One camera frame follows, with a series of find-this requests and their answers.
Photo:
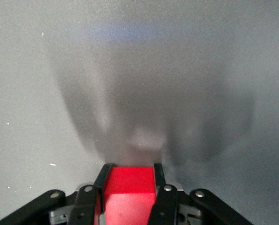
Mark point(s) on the small red cube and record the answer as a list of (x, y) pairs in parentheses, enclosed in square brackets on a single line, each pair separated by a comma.
[(130, 182)]

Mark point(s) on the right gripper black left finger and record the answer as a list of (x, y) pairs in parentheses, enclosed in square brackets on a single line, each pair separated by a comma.
[(83, 204)]

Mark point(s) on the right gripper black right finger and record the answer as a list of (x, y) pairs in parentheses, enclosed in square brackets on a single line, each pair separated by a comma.
[(165, 206)]

